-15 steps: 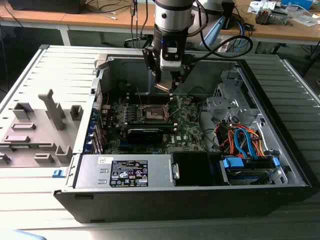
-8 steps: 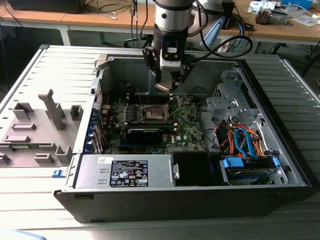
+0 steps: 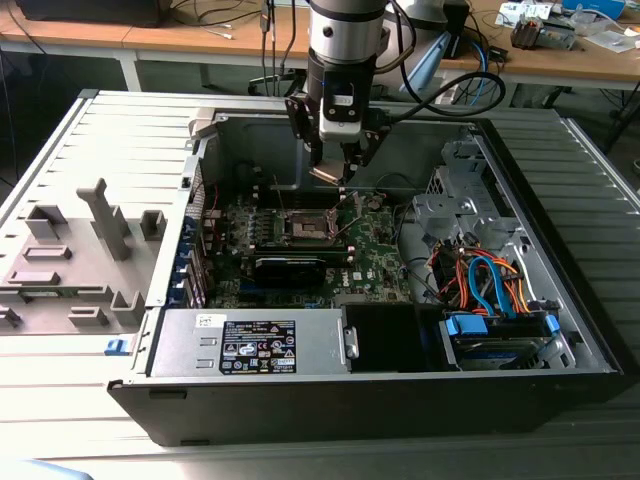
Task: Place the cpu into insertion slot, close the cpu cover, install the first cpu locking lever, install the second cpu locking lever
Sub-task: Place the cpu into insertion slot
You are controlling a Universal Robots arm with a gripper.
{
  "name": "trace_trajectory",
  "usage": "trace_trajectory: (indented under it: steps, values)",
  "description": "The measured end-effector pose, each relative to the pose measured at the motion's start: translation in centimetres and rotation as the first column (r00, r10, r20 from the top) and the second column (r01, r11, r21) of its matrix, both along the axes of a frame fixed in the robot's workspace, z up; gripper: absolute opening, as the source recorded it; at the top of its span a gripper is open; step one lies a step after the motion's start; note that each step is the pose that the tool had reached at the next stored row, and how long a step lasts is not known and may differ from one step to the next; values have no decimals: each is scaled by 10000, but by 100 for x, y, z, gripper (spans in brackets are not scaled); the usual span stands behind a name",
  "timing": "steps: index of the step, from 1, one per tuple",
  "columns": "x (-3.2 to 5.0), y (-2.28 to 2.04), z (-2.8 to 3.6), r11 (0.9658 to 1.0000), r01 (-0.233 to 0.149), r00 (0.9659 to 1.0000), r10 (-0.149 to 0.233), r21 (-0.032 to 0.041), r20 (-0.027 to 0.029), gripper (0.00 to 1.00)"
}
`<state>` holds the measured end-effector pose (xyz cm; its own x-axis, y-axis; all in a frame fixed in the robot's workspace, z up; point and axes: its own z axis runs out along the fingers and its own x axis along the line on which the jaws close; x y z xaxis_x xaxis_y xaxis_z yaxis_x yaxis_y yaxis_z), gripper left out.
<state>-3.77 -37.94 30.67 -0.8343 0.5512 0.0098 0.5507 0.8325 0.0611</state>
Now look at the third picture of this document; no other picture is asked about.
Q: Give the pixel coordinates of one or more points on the clear plastic bag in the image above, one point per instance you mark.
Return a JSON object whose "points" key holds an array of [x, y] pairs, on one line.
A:
{"points": [[612, 41]]}

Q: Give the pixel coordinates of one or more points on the hard disk in blue carrier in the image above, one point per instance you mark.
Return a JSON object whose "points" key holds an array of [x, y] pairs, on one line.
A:
{"points": [[467, 327]]}

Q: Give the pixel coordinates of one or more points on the grey metal drive unit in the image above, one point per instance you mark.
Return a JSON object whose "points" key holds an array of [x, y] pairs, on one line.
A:
{"points": [[559, 35]]}

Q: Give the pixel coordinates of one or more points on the metal locking lever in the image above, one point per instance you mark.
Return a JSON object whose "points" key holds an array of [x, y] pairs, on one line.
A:
{"points": [[353, 217], [279, 192]]}

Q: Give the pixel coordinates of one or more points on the green motherboard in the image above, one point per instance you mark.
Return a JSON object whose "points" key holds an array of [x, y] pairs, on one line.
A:
{"points": [[370, 250]]}

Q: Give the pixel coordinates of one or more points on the dark finned heatsink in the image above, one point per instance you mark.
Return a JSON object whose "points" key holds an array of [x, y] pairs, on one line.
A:
{"points": [[526, 32]]}

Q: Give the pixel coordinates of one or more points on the grey parts rack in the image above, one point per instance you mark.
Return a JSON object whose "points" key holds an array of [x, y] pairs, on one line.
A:
{"points": [[75, 240]]}

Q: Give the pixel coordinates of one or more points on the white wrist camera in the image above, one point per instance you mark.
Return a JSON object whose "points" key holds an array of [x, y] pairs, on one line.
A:
{"points": [[340, 122]]}

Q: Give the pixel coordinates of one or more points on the green RAM stick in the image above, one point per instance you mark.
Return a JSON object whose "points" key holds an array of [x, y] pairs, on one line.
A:
{"points": [[45, 294]]}

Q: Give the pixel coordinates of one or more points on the round coin battery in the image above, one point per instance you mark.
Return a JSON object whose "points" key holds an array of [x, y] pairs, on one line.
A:
{"points": [[376, 203]]}

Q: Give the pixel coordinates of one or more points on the white power adapter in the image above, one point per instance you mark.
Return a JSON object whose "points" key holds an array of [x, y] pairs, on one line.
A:
{"points": [[445, 90]]}

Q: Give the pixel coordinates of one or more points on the pale blue rounded object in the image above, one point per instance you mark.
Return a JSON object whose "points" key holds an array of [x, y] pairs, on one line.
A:
{"points": [[30, 472]]}

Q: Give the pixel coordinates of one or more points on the black upright box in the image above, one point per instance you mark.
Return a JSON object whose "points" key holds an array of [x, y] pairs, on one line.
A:
{"points": [[456, 30]]}

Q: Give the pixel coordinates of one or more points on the metal drive cage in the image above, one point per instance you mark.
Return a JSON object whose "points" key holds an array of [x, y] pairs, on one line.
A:
{"points": [[450, 210]]}

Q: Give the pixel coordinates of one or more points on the silver CPU plate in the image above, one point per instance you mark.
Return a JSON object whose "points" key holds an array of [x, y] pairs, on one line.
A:
{"points": [[327, 171]]}

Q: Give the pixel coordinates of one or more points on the CPU socket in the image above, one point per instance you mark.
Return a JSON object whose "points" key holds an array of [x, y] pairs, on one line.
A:
{"points": [[305, 227]]}

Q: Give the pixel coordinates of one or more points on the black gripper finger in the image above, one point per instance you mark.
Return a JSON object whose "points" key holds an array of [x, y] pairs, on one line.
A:
{"points": [[305, 115], [372, 145]]}

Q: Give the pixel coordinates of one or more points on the blue cardboard box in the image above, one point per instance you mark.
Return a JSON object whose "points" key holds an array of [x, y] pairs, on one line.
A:
{"points": [[595, 7]]}

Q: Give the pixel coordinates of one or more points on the open black PC case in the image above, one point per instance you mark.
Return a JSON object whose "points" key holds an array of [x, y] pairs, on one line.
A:
{"points": [[350, 410]]}

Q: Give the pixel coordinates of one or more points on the wooden desk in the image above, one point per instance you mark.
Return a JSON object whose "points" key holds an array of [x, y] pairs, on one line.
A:
{"points": [[75, 35], [550, 65]]}

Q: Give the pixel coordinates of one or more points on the black graphics card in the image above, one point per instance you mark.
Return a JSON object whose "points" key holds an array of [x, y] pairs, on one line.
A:
{"points": [[290, 272]]}

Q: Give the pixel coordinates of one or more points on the black plastic duct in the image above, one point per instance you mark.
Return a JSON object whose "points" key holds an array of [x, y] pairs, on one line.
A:
{"points": [[385, 340]]}

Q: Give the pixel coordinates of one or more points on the grey power supply unit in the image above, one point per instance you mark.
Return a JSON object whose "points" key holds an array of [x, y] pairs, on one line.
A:
{"points": [[175, 345]]}

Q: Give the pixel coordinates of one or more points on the blue plastic clip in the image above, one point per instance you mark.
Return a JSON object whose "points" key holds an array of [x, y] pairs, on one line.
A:
{"points": [[116, 347]]}

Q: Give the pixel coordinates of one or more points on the black flat equipment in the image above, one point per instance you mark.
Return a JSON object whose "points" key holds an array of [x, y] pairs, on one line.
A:
{"points": [[90, 12]]}

